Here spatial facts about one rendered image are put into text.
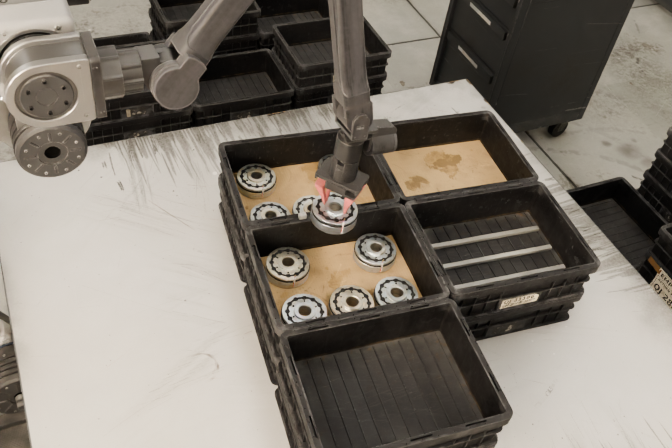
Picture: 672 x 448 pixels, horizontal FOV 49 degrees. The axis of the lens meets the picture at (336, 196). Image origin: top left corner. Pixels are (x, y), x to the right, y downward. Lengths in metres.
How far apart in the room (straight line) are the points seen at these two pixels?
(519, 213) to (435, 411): 0.67
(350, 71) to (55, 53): 0.52
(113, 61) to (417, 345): 0.90
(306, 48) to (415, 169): 1.16
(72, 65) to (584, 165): 2.84
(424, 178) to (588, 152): 1.81
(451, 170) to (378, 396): 0.76
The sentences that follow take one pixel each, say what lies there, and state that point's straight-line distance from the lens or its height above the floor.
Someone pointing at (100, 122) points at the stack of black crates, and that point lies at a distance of 2.71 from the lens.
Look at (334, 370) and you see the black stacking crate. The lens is 1.62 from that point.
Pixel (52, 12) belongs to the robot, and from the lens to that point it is 1.29.
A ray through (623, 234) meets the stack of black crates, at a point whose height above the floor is 0.27.
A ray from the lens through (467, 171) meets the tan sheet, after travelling 2.12.
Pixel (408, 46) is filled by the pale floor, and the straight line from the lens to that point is 4.14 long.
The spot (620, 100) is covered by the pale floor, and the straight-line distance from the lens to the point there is 4.22.
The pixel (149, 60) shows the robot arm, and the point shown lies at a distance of 1.26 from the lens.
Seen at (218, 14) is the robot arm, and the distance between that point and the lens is 1.26.
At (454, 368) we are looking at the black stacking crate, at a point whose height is 0.83.
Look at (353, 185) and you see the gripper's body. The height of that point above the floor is 1.13.
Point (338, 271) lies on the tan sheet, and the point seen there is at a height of 0.83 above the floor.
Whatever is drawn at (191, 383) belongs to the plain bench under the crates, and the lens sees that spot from 1.74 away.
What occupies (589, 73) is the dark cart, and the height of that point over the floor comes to 0.41.
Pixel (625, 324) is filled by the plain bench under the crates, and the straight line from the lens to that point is 2.10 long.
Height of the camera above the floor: 2.19
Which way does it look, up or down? 44 degrees down
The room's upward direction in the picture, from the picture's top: 9 degrees clockwise
